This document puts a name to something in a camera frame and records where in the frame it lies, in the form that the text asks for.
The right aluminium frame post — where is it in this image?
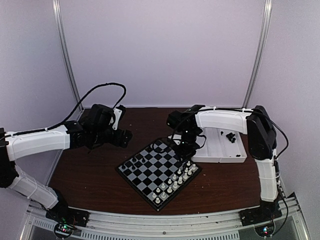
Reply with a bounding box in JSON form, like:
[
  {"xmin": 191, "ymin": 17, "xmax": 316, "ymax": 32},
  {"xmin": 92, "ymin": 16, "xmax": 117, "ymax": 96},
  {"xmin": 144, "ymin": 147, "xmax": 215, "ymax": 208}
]
[{"xmin": 242, "ymin": 0, "xmax": 273, "ymax": 108}]

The white plastic divided tray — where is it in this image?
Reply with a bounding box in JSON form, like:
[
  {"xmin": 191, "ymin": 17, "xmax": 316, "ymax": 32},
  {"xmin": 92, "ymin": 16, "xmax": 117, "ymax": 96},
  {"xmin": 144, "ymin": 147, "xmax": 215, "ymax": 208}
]
[{"xmin": 192, "ymin": 128, "xmax": 247, "ymax": 163}]

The pile of black chess pieces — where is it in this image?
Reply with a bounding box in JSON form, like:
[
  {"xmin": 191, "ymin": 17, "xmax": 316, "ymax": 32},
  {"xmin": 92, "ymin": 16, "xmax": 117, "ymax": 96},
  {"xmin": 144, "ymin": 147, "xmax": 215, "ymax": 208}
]
[{"xmin": 220, "ymin": 131, "xmax": 241, "ymax": 157}]

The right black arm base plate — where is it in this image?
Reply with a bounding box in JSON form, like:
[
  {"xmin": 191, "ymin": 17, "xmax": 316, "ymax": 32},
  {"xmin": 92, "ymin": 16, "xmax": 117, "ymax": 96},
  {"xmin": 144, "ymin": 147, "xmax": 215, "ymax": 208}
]
[{"xmin": 239, "ymin": 199, "xmax": 282, "ymax": 226}]

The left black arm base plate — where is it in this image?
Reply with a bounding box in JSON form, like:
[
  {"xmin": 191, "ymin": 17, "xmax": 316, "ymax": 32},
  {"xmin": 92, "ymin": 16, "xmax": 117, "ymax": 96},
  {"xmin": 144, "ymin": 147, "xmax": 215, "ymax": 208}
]
[{"xmin": 45, "ymin": 200, "xmax": 90, "ymax": 227}]

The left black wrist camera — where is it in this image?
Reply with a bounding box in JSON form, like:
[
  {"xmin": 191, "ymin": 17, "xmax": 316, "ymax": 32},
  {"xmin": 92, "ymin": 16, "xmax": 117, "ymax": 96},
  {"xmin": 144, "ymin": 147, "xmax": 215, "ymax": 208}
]
[{"xmin": 117, "ymin": 105, "xmax": 126, "ymax": 118}]

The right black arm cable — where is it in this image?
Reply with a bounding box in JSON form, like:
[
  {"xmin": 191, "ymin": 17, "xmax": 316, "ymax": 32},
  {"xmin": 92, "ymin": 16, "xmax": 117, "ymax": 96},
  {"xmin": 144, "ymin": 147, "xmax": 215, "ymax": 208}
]
[{"xmin": 151, "ymin": 134, "xmax": 181, "ymax": 155}]

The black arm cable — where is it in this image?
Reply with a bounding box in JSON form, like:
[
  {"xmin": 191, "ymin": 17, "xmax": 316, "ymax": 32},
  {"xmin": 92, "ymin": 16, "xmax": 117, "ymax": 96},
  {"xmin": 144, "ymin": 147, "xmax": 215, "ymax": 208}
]
[
  {"xmin": 151, "ymin": 134, "xmax": 181, "ymax": 155},
  {"xmin": 42, "ymin": 82, "xmax": 128, "ymax": 131}
]

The white chess piece row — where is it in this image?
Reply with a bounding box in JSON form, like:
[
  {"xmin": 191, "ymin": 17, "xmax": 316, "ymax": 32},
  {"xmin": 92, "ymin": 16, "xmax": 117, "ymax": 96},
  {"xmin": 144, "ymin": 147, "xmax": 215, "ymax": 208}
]
[{"xmin": 148, "ymin": 161, "xmax": 200, "ymax": 208}]

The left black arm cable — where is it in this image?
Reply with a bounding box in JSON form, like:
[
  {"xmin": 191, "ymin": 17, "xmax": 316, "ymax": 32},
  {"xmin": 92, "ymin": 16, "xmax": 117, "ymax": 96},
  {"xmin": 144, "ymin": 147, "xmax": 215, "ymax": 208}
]
[{"xmin": 42, "ymin": 82, "xmax": 128, "ymax": 131}]

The aluminium frame post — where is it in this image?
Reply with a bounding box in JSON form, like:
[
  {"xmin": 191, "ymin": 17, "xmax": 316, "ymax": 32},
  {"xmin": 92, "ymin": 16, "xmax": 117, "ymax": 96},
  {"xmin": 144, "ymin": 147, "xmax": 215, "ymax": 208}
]
[
  {"xmin": 52, "ymin": 0, "xmax": 81, "ymax": 103},
  {"xmin": 242, "ymin": 0, "xmax": 273, "ymax": 108}
]

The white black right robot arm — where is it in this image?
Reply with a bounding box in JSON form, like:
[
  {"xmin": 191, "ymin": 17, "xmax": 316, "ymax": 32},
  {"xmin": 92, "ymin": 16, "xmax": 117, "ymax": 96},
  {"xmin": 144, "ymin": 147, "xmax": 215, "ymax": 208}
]
[{"xmin": 166, "ymin": 104, "xmax": 280, "ymax": 221}]

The black white chessboard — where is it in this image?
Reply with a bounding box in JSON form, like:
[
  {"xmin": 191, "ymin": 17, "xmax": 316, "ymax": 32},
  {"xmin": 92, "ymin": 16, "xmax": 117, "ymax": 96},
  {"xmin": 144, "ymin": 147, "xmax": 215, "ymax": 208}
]
[{"xmin": 115, "ymin": 139, "xmax": 202, "ymax": 212}]

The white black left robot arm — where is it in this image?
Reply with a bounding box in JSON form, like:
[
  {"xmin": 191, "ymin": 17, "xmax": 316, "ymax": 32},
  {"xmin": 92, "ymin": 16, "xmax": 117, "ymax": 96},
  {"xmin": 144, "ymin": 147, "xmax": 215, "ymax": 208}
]
[{"xmin": 0, "ymin": 104, "xmax": 132, "ymax": 222}]

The front aluminium rail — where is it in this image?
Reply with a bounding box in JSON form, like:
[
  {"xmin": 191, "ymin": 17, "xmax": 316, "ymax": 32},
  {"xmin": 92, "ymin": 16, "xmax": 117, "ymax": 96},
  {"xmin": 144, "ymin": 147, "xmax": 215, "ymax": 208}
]
[{"xmin": 18, "ymin": 197, "xmax": 311, "ymax": 240}]

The left aluminium frame post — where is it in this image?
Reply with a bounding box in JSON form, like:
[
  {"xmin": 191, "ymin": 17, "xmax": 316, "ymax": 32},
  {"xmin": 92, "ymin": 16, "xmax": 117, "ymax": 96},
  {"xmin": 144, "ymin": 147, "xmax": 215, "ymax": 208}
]
[{"xmin": 52, "ymin": 0, "xmax": 81, "ymax": 103}]

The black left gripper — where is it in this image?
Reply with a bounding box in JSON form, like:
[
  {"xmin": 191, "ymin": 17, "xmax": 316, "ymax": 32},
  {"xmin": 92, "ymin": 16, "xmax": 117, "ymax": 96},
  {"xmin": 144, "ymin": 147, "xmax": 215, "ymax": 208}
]
[{"xmin": 91, "ymin": 126, "xmax": 132, "ymax": 148}]

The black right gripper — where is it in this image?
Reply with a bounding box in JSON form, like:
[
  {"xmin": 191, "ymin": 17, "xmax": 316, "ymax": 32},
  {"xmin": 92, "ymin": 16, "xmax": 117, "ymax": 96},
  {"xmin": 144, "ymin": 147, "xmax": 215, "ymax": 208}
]
[{"xmin": 172, "ymin": 128, "xmax": 201, "ymax": 164}]

